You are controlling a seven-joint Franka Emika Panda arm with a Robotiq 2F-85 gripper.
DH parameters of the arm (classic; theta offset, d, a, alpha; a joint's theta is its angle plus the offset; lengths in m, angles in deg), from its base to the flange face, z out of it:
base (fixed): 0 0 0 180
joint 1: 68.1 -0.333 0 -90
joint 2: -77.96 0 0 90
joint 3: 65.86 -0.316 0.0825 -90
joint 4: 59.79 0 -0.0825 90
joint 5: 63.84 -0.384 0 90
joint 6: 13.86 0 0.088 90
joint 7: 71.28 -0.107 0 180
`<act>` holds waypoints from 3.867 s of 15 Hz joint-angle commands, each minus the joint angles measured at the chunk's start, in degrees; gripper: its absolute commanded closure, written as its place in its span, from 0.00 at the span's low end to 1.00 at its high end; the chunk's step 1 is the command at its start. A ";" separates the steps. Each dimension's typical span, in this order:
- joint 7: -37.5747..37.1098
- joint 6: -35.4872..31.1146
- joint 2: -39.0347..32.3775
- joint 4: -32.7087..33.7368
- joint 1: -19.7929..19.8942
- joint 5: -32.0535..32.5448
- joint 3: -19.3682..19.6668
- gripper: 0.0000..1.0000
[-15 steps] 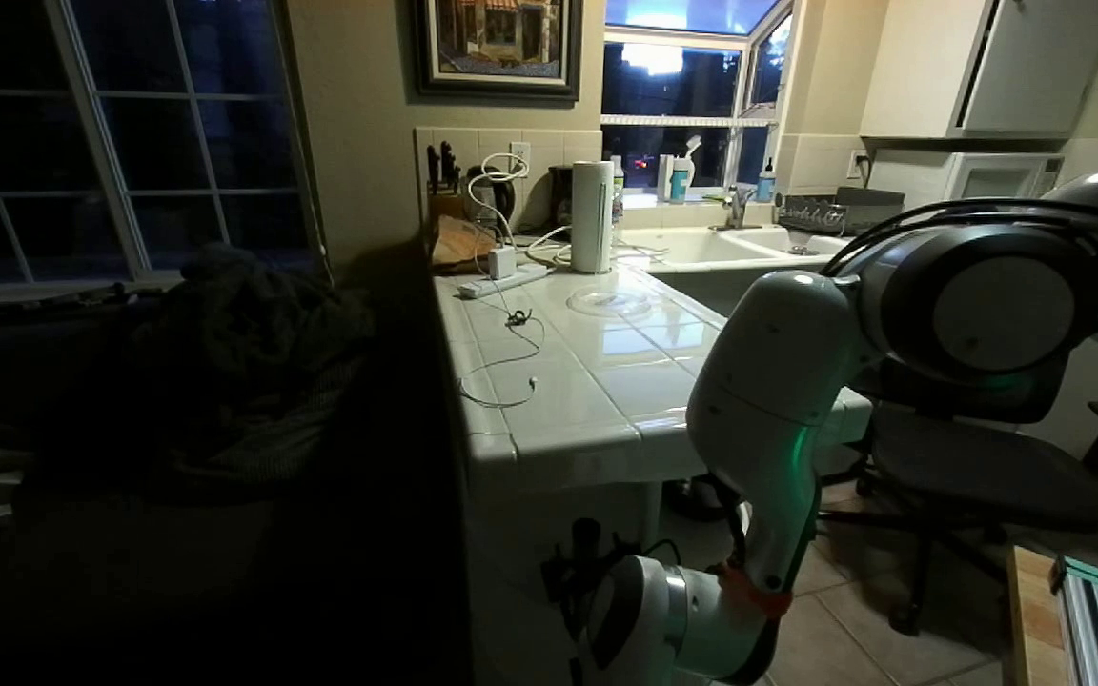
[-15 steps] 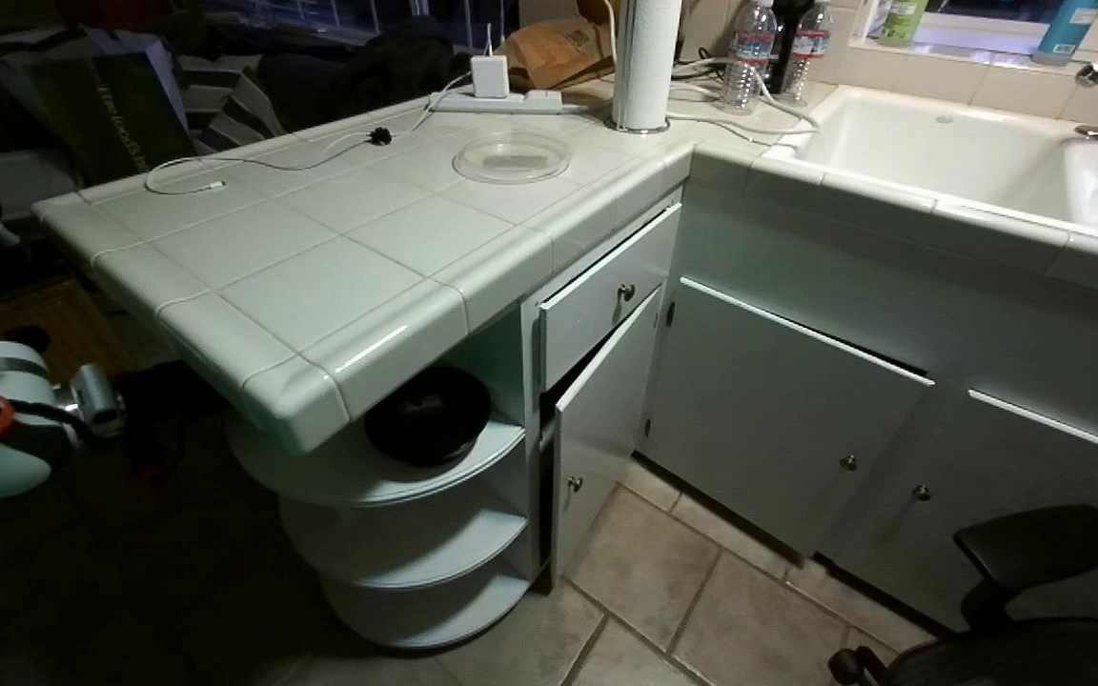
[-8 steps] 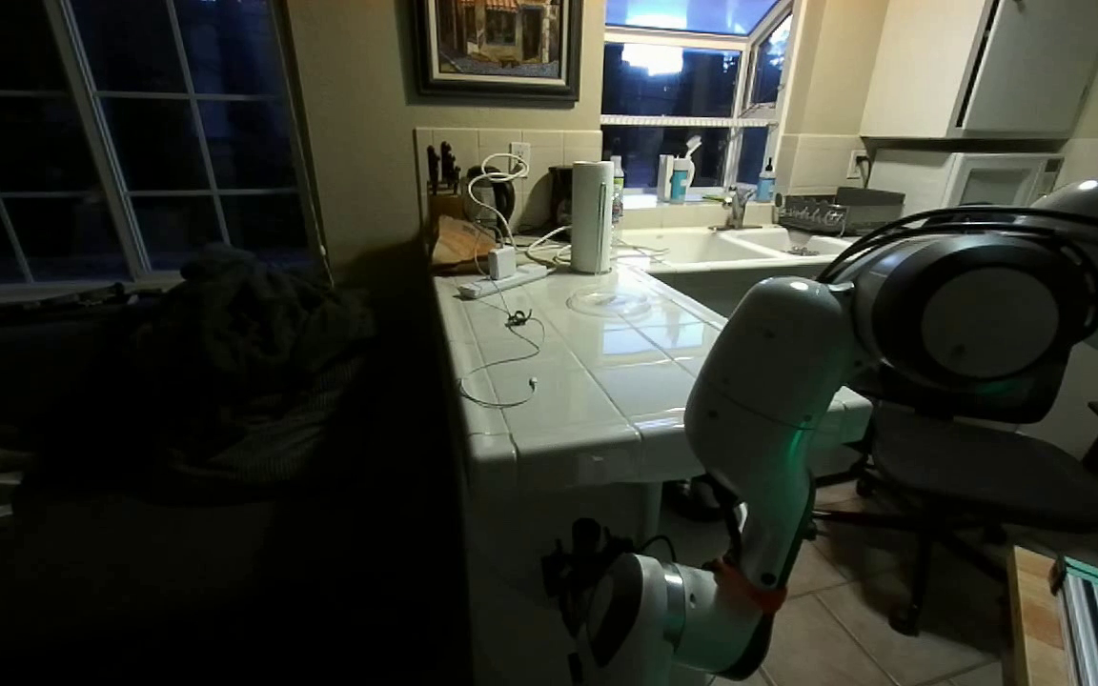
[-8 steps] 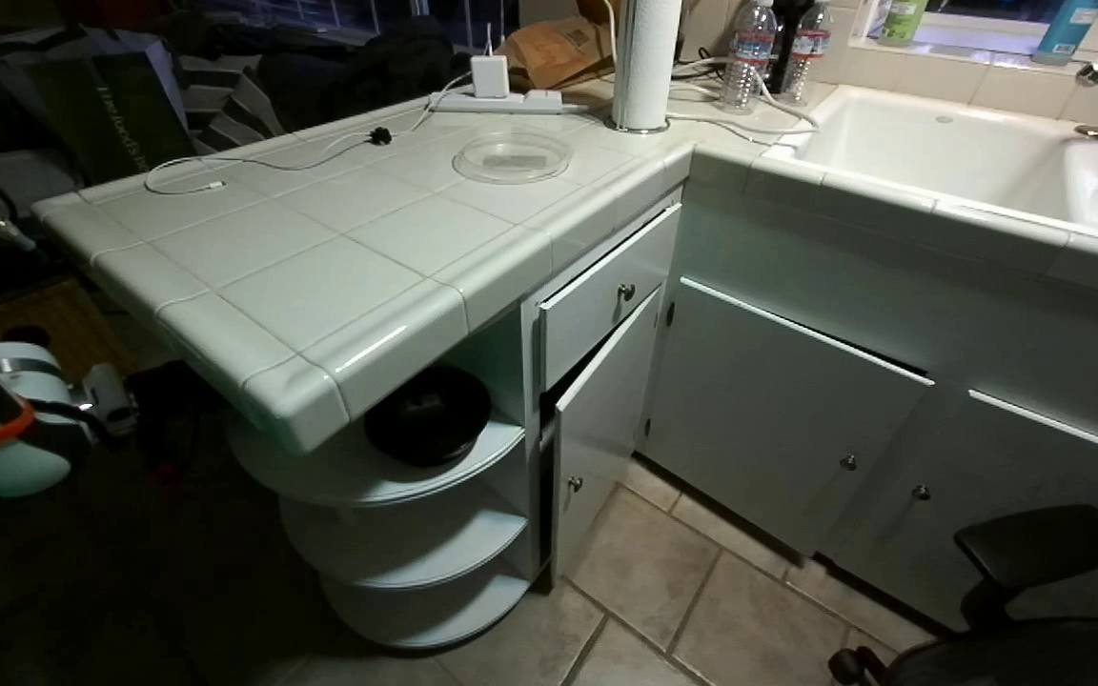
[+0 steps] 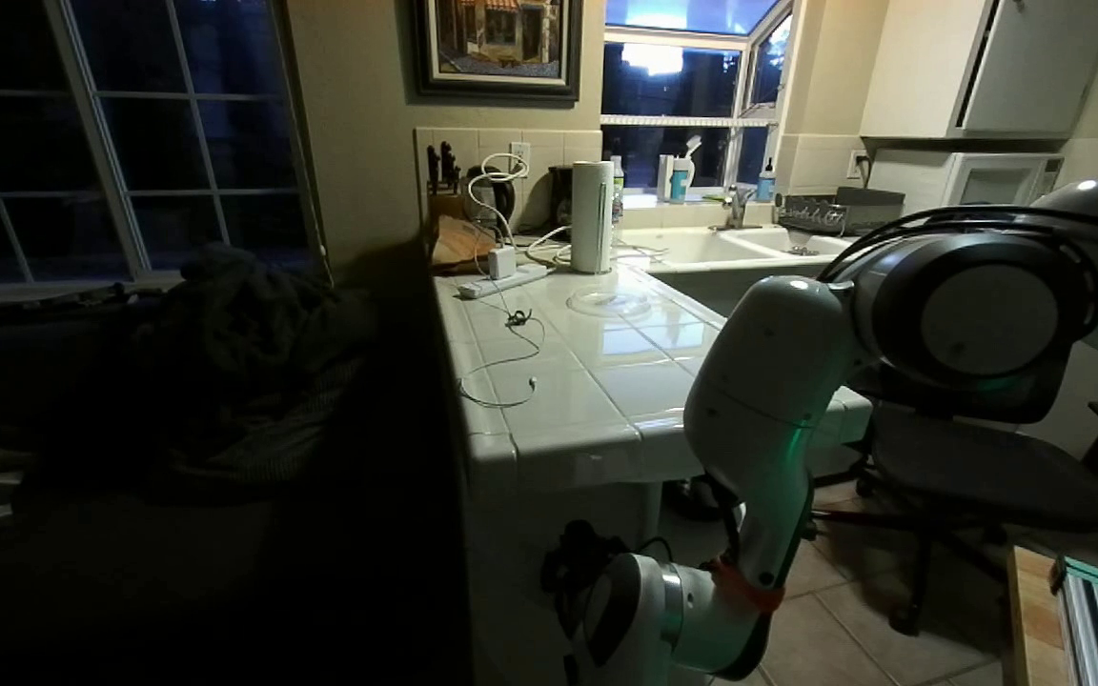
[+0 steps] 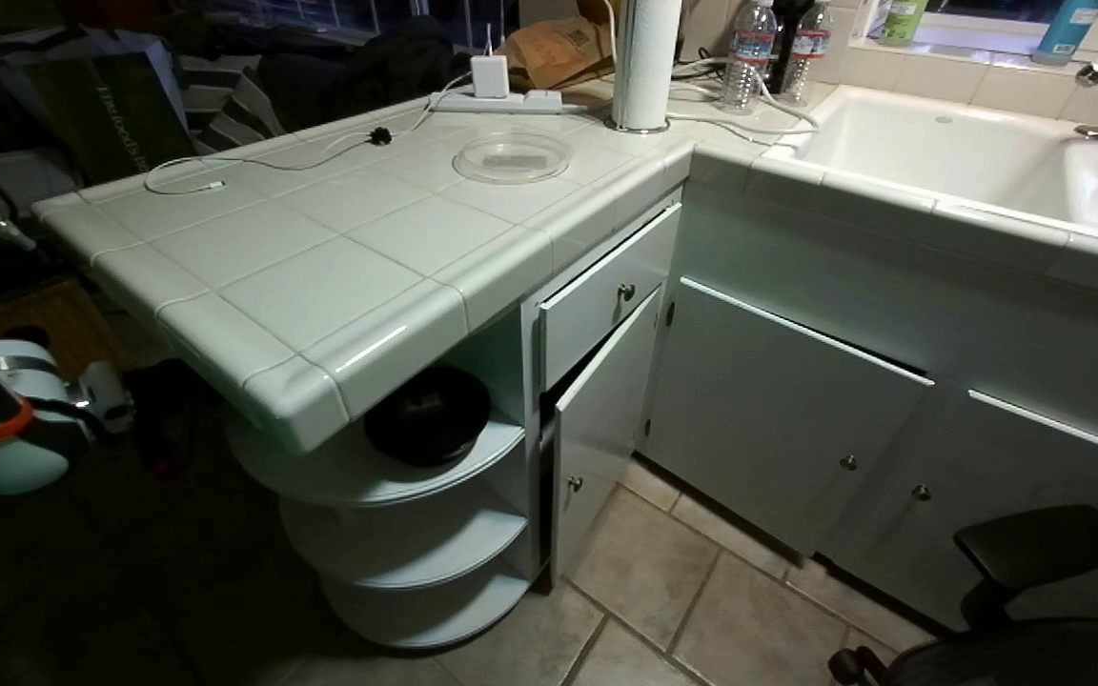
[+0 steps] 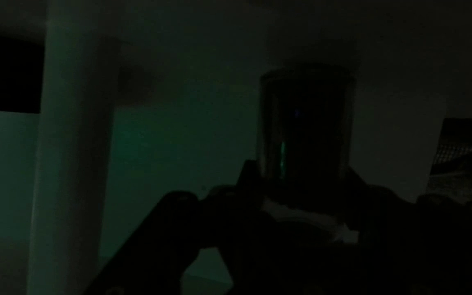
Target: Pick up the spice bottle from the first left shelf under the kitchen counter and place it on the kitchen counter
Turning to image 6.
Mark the white double kitchen sink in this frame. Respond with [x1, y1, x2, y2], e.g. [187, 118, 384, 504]
[761, 79, 1098, 252]

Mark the dark clothes pile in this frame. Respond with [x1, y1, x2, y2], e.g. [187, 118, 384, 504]
[163, 16, 464, 138]

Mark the narrow white cabinet door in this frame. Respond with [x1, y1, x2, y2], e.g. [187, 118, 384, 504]
[538, 285, 672, 585]

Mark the black office chair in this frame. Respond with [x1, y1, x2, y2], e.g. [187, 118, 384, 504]
[827, 504, 1098, 686]

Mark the brown cardboard box with hole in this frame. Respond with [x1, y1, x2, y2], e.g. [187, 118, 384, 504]
[0, 276, 133, 386]

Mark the blue bottle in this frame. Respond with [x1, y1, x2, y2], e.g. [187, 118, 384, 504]
[1035, 0, 1098, 66]

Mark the dark printed box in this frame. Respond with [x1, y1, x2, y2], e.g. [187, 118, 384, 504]
[17, 48, 200, 175]

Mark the white paper towel roll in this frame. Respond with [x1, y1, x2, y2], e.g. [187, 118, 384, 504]
[605, 0, 682, 138]

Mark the wide white cabinet door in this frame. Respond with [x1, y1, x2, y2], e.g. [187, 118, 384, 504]
[639, 275, 938, 560]
[820, 386, 1098, 641]

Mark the white cabinet drawer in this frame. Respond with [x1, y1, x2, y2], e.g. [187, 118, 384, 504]
[526, 200, 685, 393]

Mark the thin white cable black plug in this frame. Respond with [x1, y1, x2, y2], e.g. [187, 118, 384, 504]
[142, 71, 475, 198]

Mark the white power strip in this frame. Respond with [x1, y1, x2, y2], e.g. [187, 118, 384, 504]
[427, 85, 568, 118]

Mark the white rounded shelf unit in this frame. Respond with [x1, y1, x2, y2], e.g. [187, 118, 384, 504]
[217, 359, 540, 655]

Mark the plastic water bottle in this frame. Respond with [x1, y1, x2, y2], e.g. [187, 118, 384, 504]
[770, 0, 832, 104]
[716, 0, 782, 106]

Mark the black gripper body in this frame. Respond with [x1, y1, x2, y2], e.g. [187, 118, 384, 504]
[125, 359, 217, 475]

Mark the white charger plug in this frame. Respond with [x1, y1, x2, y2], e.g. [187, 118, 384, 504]
[464, 48, 516, 104]

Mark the green bottle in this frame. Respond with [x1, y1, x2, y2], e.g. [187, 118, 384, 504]
[878, 0, 932, 48]

